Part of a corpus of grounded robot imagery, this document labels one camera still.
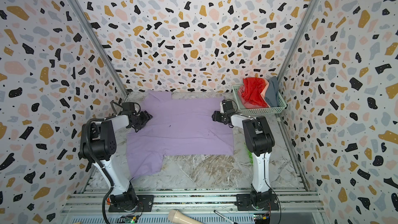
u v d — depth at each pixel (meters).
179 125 1.05
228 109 0.85
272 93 1.10
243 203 0.74
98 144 0.52
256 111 1.06
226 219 0.70
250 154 0.88
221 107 0.98
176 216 0.67
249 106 1.12
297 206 0.75
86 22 0.82
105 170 0.56
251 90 1.10
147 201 0.74
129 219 0.70
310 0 0.78
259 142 0.56
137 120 0.90
